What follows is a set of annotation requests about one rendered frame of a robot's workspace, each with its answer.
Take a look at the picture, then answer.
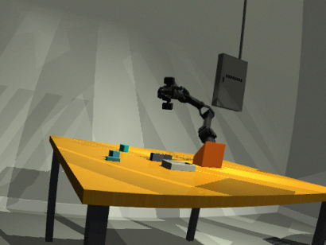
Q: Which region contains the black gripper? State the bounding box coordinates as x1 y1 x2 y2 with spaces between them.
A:
159 77 180 110

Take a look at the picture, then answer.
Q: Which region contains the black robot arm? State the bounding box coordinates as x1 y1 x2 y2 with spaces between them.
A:
157 81 217 144

